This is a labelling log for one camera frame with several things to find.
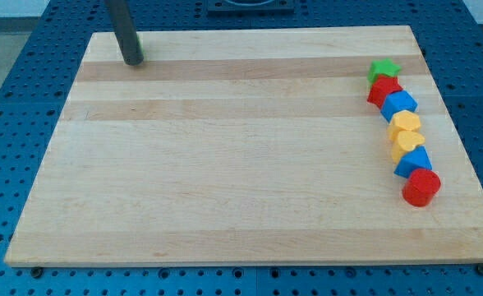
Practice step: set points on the blue robot base mount plate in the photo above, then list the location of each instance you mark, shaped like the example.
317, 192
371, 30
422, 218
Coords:
222, 7

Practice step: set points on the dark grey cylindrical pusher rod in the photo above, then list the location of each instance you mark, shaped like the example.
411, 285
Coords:
124, 30

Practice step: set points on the yellow heart block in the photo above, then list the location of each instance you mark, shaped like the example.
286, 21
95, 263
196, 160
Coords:
404, 143

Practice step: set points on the blue cube block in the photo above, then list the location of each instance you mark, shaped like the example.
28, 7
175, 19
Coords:
396, 102

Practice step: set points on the red cylinder block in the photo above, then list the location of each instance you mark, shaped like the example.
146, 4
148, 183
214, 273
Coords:
421, 187

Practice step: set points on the light wooden board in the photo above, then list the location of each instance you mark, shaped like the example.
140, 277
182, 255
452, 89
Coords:
244, 148

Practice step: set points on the blue triangle block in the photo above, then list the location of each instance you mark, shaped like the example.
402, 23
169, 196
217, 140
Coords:
417, 159

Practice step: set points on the red star block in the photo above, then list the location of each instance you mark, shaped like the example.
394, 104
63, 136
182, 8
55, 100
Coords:
381, 88

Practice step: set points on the green star block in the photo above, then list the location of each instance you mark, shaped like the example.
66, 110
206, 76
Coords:
386, 67

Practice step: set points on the yellow hexagon block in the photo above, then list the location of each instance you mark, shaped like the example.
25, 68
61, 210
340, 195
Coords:
403, 121

